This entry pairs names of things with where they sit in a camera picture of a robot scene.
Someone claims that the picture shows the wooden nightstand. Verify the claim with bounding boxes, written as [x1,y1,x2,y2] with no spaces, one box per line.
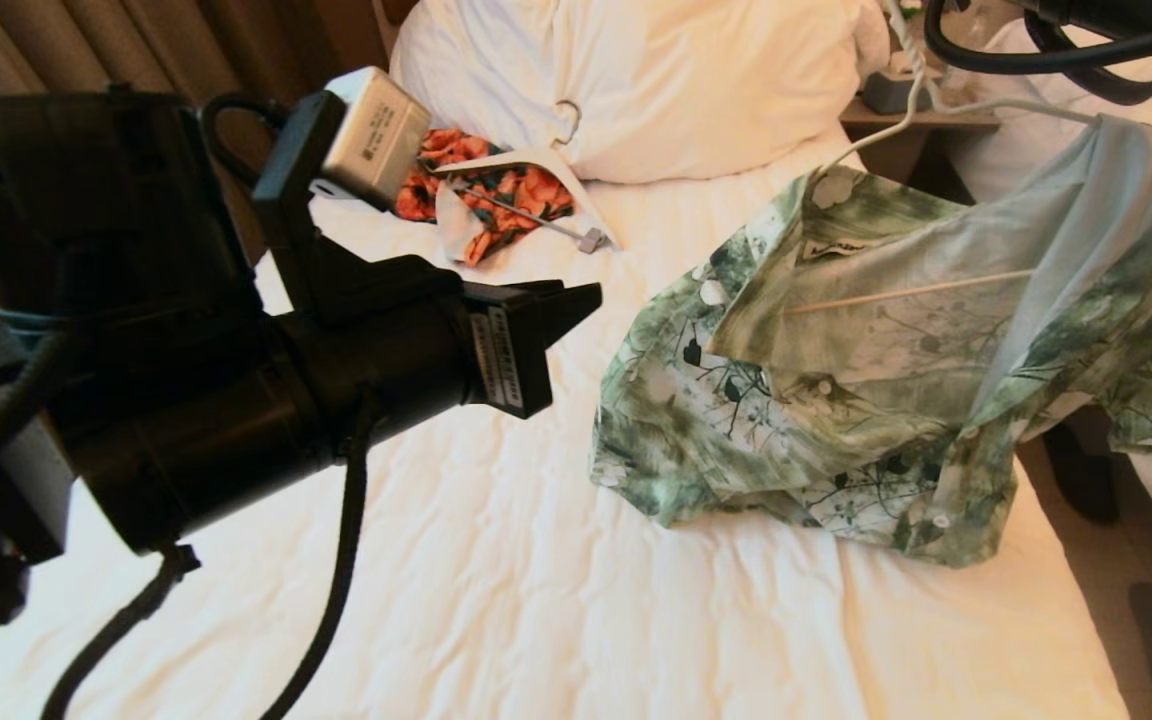
[841,95,1001,201]

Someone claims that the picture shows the grey tissue box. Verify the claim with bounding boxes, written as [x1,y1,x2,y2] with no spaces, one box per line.
[861,50,937,115]

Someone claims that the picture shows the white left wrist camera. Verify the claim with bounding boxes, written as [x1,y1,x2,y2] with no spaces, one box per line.
[319,66,433,212]

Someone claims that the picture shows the white hanger with metal bar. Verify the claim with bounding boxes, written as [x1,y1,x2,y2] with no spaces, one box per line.
[419,98,625,254]

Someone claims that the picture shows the clear plastic bottle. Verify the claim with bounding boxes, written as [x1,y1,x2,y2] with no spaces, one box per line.
[941,0,1012,94]

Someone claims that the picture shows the cream wire clothes hanger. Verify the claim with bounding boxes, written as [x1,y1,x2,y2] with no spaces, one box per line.
[784,0,1105,316]

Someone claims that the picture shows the black slipper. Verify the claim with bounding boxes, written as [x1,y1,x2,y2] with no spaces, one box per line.
[1041,405,1117,523]

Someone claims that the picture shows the white pillow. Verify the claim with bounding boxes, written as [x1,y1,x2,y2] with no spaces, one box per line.
[976,15,1152,111]
[388,0,887,186]

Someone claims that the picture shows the brown wooden headboard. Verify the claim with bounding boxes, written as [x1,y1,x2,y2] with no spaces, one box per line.
[376,0,422,51]

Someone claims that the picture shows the black left camera cable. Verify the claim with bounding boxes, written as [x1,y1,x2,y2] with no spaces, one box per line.
[199,92,289,186]

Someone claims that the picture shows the brown curtain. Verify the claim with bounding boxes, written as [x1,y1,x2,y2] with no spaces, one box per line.
[0,0,377,336]

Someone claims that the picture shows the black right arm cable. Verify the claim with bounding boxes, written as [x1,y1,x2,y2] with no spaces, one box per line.
[924,0,1152,77]

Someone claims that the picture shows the orange floral garment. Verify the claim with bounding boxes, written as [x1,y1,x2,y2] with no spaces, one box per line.
[394,128,577,267]

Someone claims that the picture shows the white duvet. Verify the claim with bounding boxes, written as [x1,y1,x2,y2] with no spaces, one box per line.
[946,75,1152,206]

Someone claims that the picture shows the green floral print shirt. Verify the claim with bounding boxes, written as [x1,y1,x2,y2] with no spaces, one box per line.
[591,115,1152,569]

